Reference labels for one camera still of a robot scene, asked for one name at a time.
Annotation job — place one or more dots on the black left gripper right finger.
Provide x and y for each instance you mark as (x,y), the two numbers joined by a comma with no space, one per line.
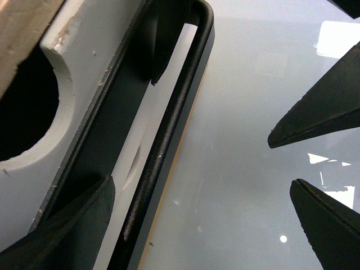
(331,105)

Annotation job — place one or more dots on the black metal drawer handle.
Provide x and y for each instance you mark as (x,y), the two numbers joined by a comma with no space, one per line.
(134,123)

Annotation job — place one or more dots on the white front wooden drawer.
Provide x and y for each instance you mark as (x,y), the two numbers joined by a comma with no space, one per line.
(48,100)

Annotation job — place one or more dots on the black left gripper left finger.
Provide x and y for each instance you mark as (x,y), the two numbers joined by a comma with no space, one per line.
(71,239)

